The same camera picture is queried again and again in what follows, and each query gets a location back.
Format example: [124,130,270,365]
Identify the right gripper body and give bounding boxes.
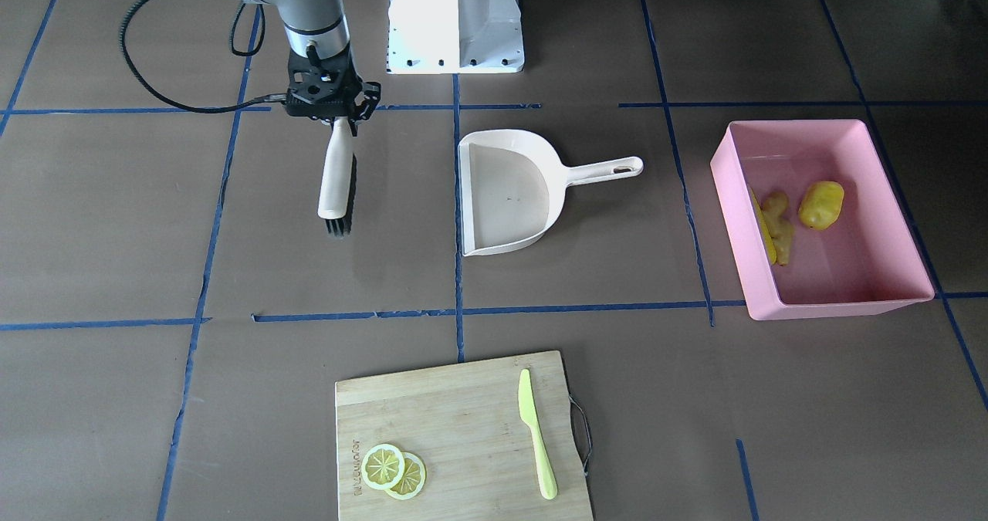
[283,49,363,120]

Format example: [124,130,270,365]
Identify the wooden handle black brush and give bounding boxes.
[316,117,356,239]

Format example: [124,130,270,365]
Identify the pink dustpan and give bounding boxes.
[458,128,645,257]

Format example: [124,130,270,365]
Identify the yellow toy corn cob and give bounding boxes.
[747,184,779,265]

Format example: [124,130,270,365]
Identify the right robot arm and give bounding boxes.
[241,0,381,130]

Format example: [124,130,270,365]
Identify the pink plastic bin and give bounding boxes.
[710,119,935,320]

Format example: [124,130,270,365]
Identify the wooden cutting board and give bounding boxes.
[335,350,594,520]

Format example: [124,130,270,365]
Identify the yellow-green plastic knife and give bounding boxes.
[516,367,559,500]

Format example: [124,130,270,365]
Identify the white pillar mount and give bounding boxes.
[386,0,526,75]

